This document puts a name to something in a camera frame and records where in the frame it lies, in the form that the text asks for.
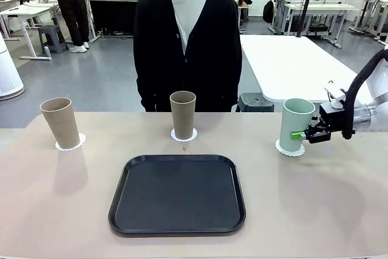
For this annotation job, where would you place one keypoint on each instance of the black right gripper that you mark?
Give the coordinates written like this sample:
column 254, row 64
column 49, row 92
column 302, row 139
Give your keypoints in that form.
column 332, row 118

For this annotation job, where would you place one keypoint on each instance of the light green cup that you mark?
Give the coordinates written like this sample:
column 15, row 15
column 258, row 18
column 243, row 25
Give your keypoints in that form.
column 292, row 128

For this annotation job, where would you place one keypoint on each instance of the white scalloped coaster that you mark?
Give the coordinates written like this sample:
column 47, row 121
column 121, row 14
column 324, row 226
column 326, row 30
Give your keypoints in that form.
column 174, row 136
column 300, row 152
column 82, row 141

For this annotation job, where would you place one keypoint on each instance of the dark brown cup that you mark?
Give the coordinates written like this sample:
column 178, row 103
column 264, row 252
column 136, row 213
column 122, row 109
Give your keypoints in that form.
column 183, row 116

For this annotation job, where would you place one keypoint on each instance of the tan cup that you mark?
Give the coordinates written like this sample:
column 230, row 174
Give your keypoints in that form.
column 62, row 125

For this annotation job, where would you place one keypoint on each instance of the person's left forearm black sleeve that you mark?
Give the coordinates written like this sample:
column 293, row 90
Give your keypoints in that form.
column 235, row 89

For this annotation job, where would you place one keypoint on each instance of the person's right forearm black sleeve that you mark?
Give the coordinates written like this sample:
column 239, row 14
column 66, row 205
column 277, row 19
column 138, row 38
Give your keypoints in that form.
column 142, row 89

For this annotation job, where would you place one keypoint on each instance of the dark grey plastic stool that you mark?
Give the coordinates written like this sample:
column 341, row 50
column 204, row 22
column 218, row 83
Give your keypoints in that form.
column 254, row 102

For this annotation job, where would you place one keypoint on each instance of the large white table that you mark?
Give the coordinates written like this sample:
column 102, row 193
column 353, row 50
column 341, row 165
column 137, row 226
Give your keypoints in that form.
column 288, row 68

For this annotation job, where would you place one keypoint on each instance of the long white desk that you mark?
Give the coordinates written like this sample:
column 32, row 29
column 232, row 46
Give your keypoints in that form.
column 318, row 7

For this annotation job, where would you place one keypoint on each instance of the black vertical pole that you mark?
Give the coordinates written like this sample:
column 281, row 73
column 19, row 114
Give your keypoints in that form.
column 307, row 1

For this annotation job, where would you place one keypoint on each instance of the black backpack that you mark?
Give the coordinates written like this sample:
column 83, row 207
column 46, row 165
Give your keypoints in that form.
column 268, row 10

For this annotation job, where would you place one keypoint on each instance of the person in black cardigan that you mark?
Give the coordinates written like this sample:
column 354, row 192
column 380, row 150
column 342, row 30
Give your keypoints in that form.
column 212, row 43

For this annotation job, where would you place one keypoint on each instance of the black plastic tray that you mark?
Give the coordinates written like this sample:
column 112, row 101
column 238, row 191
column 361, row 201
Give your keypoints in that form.
column 175, row 195

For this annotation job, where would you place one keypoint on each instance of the black equipment table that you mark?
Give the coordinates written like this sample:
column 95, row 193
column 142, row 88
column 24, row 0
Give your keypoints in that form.
column 115, row 13

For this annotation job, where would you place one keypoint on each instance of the person in grey hoodie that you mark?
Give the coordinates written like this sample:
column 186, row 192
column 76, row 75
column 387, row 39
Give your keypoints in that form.
column 69, row 7

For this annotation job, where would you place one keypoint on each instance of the grey bottle on floor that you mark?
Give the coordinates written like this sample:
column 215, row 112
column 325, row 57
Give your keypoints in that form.
column 47, row 52

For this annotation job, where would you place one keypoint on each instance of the grey step stool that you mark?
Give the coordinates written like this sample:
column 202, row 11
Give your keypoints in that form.
column 51, row 33

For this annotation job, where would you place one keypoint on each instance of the white cylindrical air purifier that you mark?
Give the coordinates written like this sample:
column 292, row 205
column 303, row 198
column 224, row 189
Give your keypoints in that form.
column 9, row 71

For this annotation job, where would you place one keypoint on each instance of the white desk with white legs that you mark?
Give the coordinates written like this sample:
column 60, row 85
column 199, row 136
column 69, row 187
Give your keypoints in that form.
column 27, row 10

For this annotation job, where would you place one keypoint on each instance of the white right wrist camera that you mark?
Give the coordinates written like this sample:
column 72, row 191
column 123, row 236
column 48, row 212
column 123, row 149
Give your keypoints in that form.
column 335, row 96

